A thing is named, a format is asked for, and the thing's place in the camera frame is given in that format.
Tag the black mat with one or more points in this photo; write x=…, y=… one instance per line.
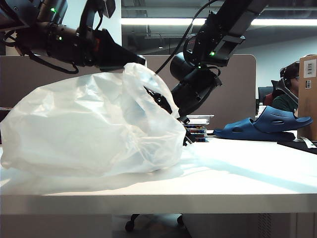
x=297, y=146

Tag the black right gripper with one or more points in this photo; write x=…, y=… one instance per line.
x=195, y=94

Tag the blue foam slipper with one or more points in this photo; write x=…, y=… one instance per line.
x=277, y=116
x=237, y=130

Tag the white plastic bag green print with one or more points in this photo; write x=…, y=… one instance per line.
x=74, y=124

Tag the stack of colourful boxes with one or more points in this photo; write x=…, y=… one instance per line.
x=200, y=138

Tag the brown cardboard box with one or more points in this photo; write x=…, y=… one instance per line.
x=308, y=104

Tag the clear plastic box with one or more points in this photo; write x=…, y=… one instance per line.
x=203, y=119

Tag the dark drink cup sealed lid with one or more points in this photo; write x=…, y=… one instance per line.
x=3, y=115

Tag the brown desk divider panel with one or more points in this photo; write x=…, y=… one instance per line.
x=235, y=94

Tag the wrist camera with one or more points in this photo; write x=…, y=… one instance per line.
x=223, y=52
x=107, y=7

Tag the flat colourful game box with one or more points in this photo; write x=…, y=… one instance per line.
x=196, y=126
x=196, y=131

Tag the white paper strip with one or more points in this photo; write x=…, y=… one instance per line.
x=308, y=143

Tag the red office chair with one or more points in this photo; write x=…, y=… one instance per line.
x=268, y=100

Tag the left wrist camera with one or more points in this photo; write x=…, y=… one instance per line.
x=107, y=7

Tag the seated person with headphones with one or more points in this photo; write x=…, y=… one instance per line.
x=284, y=102

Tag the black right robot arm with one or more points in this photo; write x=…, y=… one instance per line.
x=235, y=15

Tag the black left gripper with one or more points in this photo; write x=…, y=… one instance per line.
x=86, y=47

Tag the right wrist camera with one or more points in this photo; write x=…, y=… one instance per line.
x=223, y=52

